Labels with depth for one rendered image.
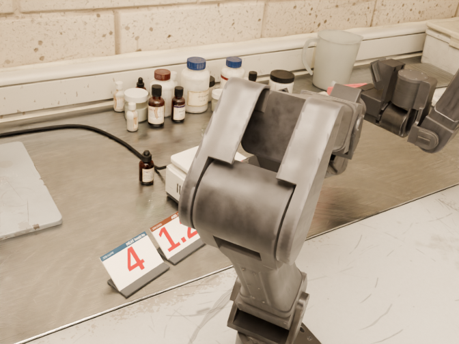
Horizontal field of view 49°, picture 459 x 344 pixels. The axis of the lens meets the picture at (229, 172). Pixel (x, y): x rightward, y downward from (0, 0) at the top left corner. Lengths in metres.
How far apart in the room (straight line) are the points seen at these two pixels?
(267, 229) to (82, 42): 1.00
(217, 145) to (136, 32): 0.98
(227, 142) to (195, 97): 0.91
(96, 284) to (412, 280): 0.51
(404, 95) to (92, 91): 0.72
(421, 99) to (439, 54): 0.86
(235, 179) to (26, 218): 0.61
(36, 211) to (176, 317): 0.34
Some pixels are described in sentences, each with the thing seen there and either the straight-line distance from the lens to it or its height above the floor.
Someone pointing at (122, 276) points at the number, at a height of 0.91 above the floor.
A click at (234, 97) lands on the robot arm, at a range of 0.39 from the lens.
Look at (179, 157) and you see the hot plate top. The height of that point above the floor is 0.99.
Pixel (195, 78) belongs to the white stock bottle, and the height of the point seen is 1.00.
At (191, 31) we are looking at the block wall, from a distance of 1.41.
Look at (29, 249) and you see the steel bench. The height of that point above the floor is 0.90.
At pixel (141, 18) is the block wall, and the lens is 1.34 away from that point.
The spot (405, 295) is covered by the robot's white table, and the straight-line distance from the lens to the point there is 0.88.
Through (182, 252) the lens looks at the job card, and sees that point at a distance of 0.86.
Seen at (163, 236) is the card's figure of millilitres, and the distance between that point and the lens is 0.85.
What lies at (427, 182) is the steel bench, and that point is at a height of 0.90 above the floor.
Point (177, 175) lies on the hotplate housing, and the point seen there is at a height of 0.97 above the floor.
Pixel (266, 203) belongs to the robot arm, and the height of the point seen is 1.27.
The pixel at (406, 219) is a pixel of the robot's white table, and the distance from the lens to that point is 1.05.
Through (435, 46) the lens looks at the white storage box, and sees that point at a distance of 1.89.
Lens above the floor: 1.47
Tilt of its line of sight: 32 degrees down
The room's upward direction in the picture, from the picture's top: 6 degrees clockwise
